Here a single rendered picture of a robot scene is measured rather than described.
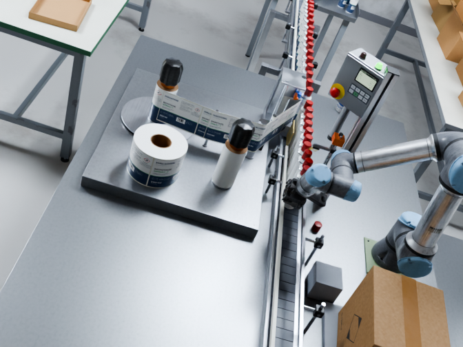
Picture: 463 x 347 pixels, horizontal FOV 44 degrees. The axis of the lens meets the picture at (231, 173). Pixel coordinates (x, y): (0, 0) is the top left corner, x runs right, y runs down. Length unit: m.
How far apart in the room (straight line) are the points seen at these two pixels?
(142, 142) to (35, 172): 1.39
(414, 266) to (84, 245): 1.14
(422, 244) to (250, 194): 0.66
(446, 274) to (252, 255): 0.84
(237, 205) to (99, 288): 0.63
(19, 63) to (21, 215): 1.39
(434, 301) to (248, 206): 0.75
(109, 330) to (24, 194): 1.60
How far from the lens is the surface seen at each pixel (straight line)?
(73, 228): 1.99
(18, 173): 3.35
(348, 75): 2.13
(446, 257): 2.58
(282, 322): 1.89
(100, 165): 2.15
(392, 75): 2.08
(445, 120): 3.66
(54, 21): 3.06
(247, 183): 2.27
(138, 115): 2.41
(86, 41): 2.99
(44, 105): 3.84
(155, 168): 2.05
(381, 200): 2.63
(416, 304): 1.85
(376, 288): 1.81
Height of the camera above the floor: 2.32
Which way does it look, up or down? 39 degrees down
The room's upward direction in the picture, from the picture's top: 22 degrees clockwise
